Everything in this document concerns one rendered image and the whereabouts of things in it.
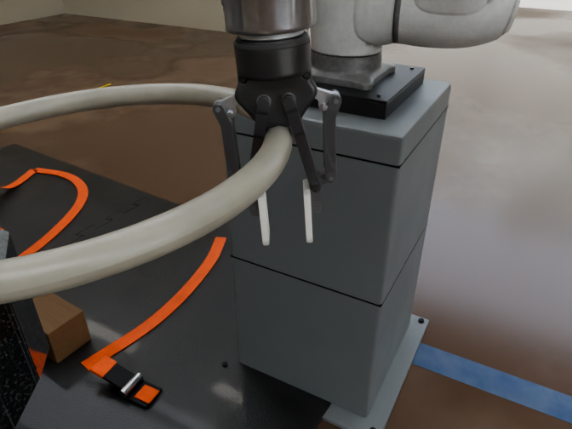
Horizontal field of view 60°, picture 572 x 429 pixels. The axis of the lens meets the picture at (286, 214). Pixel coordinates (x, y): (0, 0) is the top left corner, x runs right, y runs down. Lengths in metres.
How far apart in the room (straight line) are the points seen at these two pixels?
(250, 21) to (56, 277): 0.27
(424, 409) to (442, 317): 0.38
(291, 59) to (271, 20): 0.04
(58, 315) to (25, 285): 1.25
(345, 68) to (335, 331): 0.61
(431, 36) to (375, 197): 0.32
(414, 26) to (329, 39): 0.17
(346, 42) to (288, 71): 0.57
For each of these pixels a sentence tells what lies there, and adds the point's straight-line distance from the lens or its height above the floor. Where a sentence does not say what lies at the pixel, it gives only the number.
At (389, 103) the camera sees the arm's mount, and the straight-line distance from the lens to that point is 1.00.
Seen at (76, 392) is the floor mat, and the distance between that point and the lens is 1.55.
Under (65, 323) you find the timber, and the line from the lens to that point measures 1.59.
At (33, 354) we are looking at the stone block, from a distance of 1.23.
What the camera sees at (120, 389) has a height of 0.04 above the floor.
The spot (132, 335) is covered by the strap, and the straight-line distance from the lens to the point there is 1.65.
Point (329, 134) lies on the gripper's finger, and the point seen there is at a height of 0.94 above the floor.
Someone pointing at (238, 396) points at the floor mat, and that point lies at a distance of 1.44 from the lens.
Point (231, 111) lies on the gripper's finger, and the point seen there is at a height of 0.96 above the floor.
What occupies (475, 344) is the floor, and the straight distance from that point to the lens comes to 1.69.
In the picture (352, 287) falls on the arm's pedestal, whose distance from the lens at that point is 1.12.
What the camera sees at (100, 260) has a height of 0.94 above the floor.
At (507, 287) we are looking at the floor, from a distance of 1.96.
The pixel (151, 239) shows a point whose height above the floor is 0.94.
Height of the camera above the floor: 1.14
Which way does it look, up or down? 31 degrees down
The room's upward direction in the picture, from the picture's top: straight up
